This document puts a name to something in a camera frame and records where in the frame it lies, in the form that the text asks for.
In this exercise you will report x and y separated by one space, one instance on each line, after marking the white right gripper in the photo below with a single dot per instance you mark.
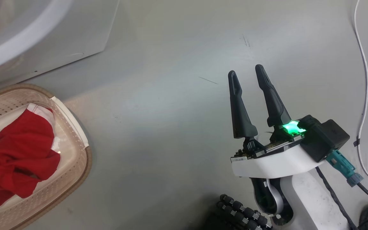
273 164

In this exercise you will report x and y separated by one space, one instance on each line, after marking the red and white jersey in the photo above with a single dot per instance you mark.
14 150

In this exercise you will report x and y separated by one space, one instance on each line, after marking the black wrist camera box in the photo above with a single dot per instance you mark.
324 137

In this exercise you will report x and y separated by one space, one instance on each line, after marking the cream perforated laundry basket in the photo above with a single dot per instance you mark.
72 159

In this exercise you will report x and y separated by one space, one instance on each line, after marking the white front-load washing machine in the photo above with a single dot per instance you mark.
59 38

